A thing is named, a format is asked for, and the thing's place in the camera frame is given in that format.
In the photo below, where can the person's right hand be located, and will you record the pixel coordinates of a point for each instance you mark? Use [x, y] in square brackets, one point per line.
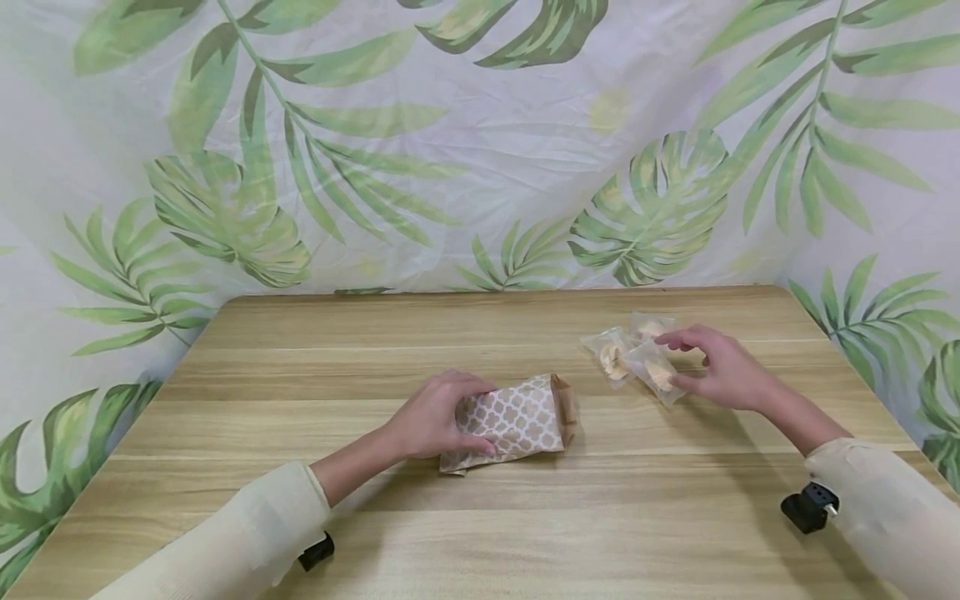
[731, 375]

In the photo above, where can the person's left hand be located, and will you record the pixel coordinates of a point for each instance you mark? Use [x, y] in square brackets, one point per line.
[424, 421]

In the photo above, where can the person's right index finger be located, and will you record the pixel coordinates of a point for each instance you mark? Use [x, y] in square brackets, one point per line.
[679, 336]

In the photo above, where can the person's right thumb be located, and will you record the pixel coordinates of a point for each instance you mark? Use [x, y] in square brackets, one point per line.
[690, 380]

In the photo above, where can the person's left thumb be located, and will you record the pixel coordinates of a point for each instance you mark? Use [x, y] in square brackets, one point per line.
[474, 442]

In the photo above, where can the person's left fingers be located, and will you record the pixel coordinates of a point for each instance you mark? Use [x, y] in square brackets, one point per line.
[469, 385]

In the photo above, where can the clear fortune cookie packet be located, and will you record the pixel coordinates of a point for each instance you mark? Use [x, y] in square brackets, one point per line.
[651, 326]
[654, 372]
[611, 357]

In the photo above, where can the patterned brown paper bag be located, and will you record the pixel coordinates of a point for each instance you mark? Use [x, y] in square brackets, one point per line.
[517, 421]

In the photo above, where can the person's right forearm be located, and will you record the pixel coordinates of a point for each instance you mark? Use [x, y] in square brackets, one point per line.
[877, 500]

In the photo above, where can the person's left forearm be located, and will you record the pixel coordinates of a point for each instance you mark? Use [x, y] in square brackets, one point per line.
[247, 533]

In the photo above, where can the black wrist band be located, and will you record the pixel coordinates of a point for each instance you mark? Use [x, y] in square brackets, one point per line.
[316, 552]
[808, 507]

